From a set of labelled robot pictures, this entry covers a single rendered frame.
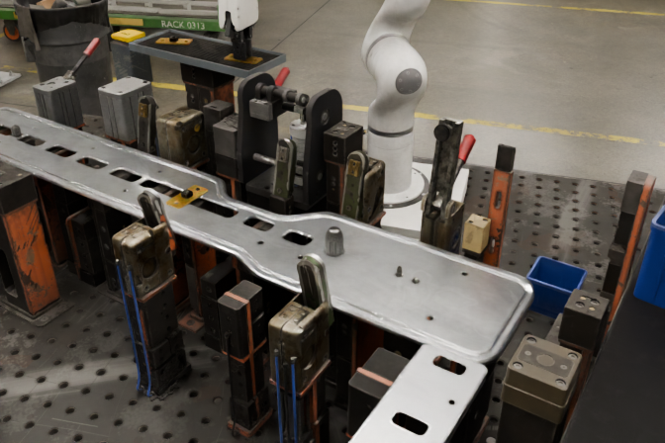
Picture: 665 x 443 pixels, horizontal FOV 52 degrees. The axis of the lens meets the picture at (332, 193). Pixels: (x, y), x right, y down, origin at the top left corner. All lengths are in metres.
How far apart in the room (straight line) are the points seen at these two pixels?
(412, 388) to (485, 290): 0.25
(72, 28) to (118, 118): 2.39
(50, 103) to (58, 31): 2.19
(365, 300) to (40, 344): 0.75
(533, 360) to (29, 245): 1.04
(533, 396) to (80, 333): 0.98
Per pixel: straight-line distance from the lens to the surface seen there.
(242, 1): 1.52
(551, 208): 1.97
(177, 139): 1.50
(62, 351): 1.53
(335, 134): 1.31
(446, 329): 1.04
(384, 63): 1.61
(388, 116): 1.70
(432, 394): 0.94
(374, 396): 0.96
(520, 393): 0.93
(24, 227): 1.52
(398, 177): 1.80
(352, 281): 1.11
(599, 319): 0.99
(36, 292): 1.60
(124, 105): 1.60
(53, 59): 4.09
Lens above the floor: 1.68
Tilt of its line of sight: 30 degrees down
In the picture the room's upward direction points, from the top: straight up
